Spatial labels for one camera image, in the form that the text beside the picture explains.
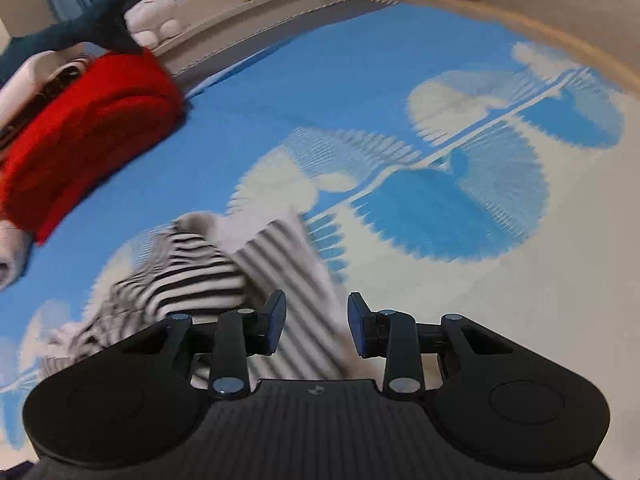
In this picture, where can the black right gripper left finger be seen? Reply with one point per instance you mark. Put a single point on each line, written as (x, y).
(242, 333)

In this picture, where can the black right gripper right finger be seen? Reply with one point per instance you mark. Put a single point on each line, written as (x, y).
(391, 335)

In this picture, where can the black white striped hooded garment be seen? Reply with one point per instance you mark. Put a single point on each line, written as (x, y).
(204, 265)

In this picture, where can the blue white patterned bed sheet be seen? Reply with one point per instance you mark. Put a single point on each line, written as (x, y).
(439, 162)

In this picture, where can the cream folded quilt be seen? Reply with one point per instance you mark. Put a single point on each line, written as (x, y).
(15, 248)

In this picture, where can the white plush toy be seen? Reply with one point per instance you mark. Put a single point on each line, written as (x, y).
(151, 22)

